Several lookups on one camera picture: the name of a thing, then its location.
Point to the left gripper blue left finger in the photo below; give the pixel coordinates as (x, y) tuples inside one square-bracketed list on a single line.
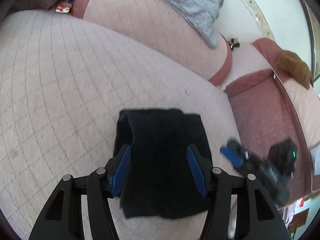
[(61, 216)]

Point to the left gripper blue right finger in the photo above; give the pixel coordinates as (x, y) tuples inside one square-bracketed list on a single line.
[(257, 216)]

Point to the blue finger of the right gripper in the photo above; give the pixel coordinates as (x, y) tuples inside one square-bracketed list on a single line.
[(235, 153)]

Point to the black pants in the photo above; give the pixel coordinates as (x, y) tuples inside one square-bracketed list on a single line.
[(160, 179)]

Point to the red pink headboard cushion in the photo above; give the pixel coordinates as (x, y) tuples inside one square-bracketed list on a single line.
[(270, 106)]

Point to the brown cloth on headboard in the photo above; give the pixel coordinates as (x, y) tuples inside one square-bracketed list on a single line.
[(290, 63)]

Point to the small black bow ornament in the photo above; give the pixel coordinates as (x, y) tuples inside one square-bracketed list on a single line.
[(233, 43)]

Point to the grey quilted blanket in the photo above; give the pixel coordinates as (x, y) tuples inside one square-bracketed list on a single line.
[(190, 2)]

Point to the red patterned small item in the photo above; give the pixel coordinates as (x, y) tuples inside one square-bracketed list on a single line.
[(64, 6)]

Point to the pink bolster pillow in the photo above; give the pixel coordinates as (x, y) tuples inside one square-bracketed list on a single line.
[(157, 25)]

